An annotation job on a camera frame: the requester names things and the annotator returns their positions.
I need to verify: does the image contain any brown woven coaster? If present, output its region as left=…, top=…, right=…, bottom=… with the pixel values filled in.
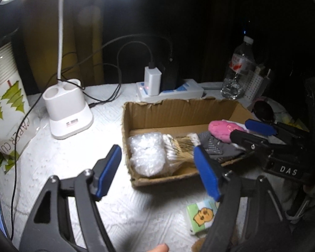
left=190, top=238, right=209, bottom=252

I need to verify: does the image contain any pink soft cloth bundle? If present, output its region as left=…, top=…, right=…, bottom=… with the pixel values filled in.
left=209, top=119, right=243, bottom=143

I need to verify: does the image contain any black power adapter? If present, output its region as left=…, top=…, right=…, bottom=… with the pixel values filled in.
left=159, top=58, right=184, bottom=91

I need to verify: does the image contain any tree print paper cup package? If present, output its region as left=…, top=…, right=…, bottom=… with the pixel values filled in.
left=0, top=42, right=32, bottom=174

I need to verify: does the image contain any black lamp power cable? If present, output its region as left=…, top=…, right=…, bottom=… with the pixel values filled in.
left=83, top=41, right=155, bottom=108

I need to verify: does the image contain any person's right hand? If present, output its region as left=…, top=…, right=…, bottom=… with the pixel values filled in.
left=302, top=182, right=315, bottom=197

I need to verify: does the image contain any white power strip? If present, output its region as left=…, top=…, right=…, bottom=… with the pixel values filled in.
left=136, top=79, right=205, bottom=102

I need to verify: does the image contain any white plug charger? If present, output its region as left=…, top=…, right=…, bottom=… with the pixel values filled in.
left=144, top=66, right=162, bottom=96

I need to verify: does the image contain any gray knitted sock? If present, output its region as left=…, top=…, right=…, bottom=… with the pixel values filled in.
left=197, top=133, right=246, bottom=163

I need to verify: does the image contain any clear plastic water bottle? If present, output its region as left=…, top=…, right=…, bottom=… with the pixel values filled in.
left=220, top=36, right=255, bottom=100

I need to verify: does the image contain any white desk lamp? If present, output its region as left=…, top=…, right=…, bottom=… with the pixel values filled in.
left=0, top=0, right=137, bottom=140

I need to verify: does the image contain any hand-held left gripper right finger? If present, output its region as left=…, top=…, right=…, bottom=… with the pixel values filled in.
left=194, top=146, right=300, bottom=252

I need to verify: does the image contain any white perforated holder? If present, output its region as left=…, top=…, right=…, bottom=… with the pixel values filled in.
left=243, top=66, right=272, bottom=103

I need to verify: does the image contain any black phone charging cable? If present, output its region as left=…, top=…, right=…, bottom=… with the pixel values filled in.
left=10, top=33, right=174, bottom=242

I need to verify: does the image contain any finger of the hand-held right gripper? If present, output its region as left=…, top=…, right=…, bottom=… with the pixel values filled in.
left=245, top=119, right=309, bottom=140
left=230, top=130, right=273, bottom=158

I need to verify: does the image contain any person's left hand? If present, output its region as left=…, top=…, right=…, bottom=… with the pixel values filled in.
left=146, top=244, right=170, bottom=252

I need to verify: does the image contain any yellow curtain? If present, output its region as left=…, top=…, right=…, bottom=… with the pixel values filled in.
left=21, top=0, right=105, bottom=95

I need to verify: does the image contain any cardboard box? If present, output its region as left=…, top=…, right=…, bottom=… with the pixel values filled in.
left=121, top=97, right=255, bottom=188

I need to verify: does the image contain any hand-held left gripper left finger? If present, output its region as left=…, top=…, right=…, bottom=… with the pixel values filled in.
left=18, top=144, right=122, bottom=252

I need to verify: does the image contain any cartoon print tissue pack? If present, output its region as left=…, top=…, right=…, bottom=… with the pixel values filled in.
left=186, top=199, right=221, bottom=238

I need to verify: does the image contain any white embossed tablecloth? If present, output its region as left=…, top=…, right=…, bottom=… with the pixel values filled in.
left=0, top=81, right=279, bottom=252

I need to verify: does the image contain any dark round object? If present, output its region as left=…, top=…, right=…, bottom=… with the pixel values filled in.
left=253, top=100, right=275, bottom=122

